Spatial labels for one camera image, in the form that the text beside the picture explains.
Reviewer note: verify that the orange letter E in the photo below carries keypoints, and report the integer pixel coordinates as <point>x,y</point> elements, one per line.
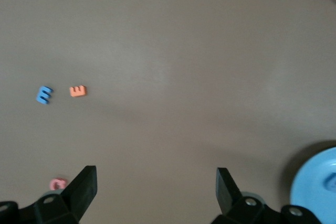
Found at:
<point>78,91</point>

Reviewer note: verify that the red letter Q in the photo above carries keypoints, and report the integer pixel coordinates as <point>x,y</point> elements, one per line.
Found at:
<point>56,184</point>

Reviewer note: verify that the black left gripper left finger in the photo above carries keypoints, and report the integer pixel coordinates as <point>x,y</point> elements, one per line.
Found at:
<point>78,195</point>

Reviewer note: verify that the blue plate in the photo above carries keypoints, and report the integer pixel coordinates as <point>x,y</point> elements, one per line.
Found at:
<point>309,187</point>

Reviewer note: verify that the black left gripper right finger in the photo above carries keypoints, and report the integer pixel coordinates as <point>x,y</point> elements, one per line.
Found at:
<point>231,203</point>

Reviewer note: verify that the blue letter E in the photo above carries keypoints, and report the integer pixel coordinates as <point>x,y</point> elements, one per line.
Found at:
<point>43,95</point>

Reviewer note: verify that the brown table cover sheet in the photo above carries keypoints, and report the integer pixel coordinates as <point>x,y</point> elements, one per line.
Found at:
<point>168,51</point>

